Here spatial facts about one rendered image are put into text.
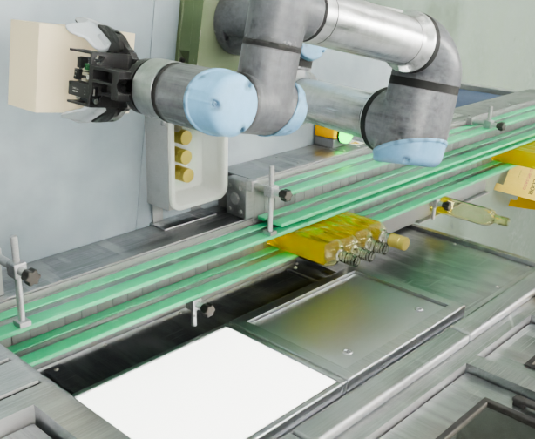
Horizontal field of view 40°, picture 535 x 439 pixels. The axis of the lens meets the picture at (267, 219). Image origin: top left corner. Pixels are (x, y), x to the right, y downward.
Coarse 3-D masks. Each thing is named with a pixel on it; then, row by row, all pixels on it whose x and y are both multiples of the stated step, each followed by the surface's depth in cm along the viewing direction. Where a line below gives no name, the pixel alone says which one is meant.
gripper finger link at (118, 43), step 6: (102, 24) 102; (102, 30) 101; (108, 30) 101; (114, 30) 100; (108, 36) 100; (114, 36) 99; (120, 36) 100; (114, 42) 99; (120, 42) 99; (126, 42) 99; (114, 48) 99; (120, 48) 99; (126, 48) 99; (126, 54) 99
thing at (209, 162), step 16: (176, 144) 170; (192, 144) 173; (208, 144) 174; (224, 144) 171; (192, 160) 174; (208, 160) 176; (224, 160) 173; (208, 176) 177; (224, 176) 174; (176, 192) 173; (192, 192) 174; (208, 192) 174; (224, 192) 175; (176, 208) 165
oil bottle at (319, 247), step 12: (276, 240) 182; (288, 240) 180; (300, 240) 177; (312, 240) 174; (324, 240) 174; (336, 240) 174; (300, 252) 178; (312, 252) 175; (324, 252) 172; (336, 252) 172; (324, 264) 173
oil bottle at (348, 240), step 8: (312, 224) 185; (320, 224) 186; (320, 232) 180; (328, 232) 181; (336, 232) 181; (344, 232) 181; (344, 240) 176; (352, 240) 177; (344, 248) 176; (352, 248) 176
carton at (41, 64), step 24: (24, 24) 101; (48, 24) 100; (24, 48) 102; (48, 48) 101; (24, 72) 102; (48, 72) 102; (72, 72) 104; (24, 96) 103; (48, 96) 103; (72, 96) 105
